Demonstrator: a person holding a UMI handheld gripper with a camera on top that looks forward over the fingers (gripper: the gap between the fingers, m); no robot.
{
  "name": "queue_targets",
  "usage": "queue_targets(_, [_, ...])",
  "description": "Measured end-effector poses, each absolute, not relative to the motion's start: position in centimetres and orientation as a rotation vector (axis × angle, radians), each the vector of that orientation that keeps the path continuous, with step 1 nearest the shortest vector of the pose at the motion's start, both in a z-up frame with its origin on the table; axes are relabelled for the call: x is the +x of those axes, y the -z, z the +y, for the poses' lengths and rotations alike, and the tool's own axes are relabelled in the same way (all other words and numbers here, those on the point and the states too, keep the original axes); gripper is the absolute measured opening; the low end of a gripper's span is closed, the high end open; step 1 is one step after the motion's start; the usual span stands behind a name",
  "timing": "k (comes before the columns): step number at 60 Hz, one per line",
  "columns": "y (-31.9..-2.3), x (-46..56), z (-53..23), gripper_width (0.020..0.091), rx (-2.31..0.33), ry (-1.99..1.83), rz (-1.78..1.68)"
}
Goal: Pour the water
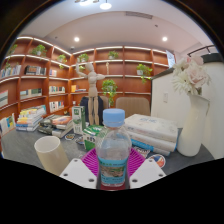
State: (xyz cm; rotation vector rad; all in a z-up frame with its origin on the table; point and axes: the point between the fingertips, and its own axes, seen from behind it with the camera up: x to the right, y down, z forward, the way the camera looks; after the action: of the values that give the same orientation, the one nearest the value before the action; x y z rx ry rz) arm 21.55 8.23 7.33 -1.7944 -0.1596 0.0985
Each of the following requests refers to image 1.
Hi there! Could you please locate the beige upholstered chair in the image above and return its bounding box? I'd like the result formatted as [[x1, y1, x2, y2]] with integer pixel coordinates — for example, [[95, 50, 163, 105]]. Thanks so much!
[[114, 96, 152, 118]]

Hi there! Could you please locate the wooden artist mannequin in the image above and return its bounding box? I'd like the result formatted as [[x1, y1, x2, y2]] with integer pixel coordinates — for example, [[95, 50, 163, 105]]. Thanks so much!
[[74, 59, 106, 127]]

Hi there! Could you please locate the cream ceramic mug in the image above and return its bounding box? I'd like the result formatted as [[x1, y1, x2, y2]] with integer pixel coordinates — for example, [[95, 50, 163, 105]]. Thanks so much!
[[33, 135, 70, 177]]

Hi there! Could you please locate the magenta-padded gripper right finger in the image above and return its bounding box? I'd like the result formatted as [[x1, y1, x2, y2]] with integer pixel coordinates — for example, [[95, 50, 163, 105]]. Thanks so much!
[[128, 148, 167, 190]]

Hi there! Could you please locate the clear blue-capped water bottle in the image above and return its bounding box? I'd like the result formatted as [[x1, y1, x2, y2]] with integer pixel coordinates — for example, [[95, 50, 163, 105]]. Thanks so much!
[[95, 108, 133, 191]]

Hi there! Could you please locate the black track light rail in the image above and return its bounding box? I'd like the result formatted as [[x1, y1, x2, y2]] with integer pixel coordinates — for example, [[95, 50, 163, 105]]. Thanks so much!
[[186, 44, 217, 58]]

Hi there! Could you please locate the orange wooden shelf unit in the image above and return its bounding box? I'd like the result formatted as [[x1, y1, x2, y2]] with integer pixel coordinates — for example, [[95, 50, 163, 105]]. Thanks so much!
[[0, 34, 176, 138]]

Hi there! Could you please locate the dark navy chair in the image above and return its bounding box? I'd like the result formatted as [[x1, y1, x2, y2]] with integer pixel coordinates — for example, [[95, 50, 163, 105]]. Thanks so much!
[[79, 95, 109, 126]]

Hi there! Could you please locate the pink and white flower bouquet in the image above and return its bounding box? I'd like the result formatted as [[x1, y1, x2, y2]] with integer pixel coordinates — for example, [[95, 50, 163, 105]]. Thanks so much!
[[171, 54, 212, 98]]

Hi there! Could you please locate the stack of colourful books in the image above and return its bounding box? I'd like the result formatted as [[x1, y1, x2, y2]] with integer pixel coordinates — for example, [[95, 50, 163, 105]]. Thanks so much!
[[15, 104, 48, 132]]

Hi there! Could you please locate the green tissue box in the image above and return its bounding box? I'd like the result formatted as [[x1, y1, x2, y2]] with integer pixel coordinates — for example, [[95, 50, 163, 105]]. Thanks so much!
[[82, 124, 106, 152]]

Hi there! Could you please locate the tall green and white carton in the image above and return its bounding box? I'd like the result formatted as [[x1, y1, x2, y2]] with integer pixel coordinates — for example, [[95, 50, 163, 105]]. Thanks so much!
[[71, 105, 87, 135]]

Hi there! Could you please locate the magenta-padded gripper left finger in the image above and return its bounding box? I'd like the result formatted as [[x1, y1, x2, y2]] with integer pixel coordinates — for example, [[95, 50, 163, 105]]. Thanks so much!
[[59, 148, 101, 190]]

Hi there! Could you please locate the multi-globe ceiling lamp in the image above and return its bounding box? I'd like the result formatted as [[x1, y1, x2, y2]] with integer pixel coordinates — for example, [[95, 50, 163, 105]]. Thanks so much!
[[74, 0, 113, 10]]

